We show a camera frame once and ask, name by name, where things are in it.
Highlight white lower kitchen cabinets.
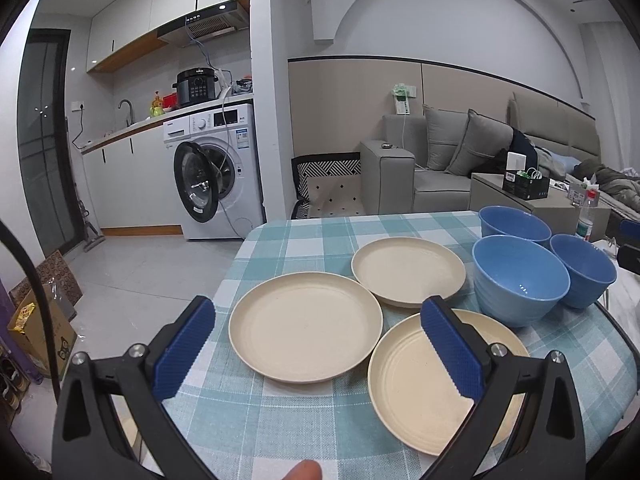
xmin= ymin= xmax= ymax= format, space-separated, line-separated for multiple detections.
xmin=82 ymin=126 xmax=182 ymax=234

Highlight white upper kitchen cabinets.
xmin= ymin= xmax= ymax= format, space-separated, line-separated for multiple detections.
xmin=86 ymin=0 xmax=231 ymax=73

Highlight white washing machine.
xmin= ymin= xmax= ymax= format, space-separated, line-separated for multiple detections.
xmin=163 ymin=101 xmax=265 ymax=240

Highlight yellow toy figure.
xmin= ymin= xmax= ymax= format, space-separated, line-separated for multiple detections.
xmin=149 ymin=91 xmax=165 ymax=117

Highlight teal plaid tablecloth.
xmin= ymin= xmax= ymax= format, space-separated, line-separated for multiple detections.
xmin=165 ymin=211 xmax=639 ymax=479

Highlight beige plate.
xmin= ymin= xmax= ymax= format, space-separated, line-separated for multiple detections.
xmin=366 ymin=308 xmax=532 ymax=458
xmin=350 ymin=237 xmax=466 ymax=309
xmin=228 ymin=272 xmax=383 ymax=384

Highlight blue bowl front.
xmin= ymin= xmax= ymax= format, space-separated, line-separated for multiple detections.
xmin=472 ymin=235 xmax=570 ymax=328

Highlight dark glass door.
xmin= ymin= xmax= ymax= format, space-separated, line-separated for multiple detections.
xmin=17 ymin=28 xmax=84 ymax=256

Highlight beige side cabinet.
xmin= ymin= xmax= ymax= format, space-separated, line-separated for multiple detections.
xmin=468 ymin=171 xmax=612 ymax=241

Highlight range hood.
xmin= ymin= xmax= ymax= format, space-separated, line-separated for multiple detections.
xmin=157 ymin=0 xmax=250 ymax=48

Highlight grey cushion left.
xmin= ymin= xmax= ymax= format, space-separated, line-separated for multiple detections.
xmin=424 ymin=107 xmax=468 ymax=171

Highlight black box with cables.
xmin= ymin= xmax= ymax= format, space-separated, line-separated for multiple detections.
xmin=502 ymin=152 xmax=550 ymax=200

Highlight brown patterned board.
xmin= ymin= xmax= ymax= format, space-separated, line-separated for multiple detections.
xmin=9 ymin=250 xmax=82 ymax=307

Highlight black white patterned pet bed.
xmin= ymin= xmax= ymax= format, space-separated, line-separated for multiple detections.
xmin=291 ymin=152 xmax=364 ymax=220

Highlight green wall socket charger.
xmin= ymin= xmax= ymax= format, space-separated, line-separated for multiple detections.
xmin=390 ymin=84 xmax=416 ymax=116

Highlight white kitchen cabinets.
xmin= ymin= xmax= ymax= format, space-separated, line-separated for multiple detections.
xmin=86 ymin=0 xmax=231 ymax=73
xmin=82 ymin=126 xmax=182 ymax=234

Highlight grey sofa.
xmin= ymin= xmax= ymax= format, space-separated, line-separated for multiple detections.
xmin=360 ymin=90 xmax=601 ymax=214

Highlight left hand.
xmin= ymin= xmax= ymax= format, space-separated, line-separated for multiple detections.
xmin=283 ymin=460 xmax=322 ymax=480

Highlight black pressure cooker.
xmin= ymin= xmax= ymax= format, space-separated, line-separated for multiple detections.
xmin=172 ymin=67 xmax=219 ymax=108

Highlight grey cushion right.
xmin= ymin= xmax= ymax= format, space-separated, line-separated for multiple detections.
xmin=446 ymin=110 xmax=513 ymax=176

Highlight black cable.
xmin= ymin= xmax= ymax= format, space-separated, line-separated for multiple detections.
xmin=0 ymin=219 xmax=62 ymax=401

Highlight grey cushion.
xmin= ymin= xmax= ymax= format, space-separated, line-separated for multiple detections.
xmin=446 ymin=110 xmax=513 ymax=176
xmin=424 ymin=107 xmax=468 ymax=171

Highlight plastic water bottle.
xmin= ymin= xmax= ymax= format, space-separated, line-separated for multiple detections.
xmin=575 ymin=185 xmax=599 ymax=242

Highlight blue bowl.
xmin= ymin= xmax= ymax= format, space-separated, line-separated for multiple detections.
xmin=478 ymin=206 xmax=552 ymax=245
xmin=472 ymin=235 xmax=570 ymax=328
xmin=549 ymin=234 xmax=617 ymax=310

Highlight cardboard box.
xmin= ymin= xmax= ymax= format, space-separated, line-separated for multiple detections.
xmin=8 ymin=284 xmax=77 ymax=377

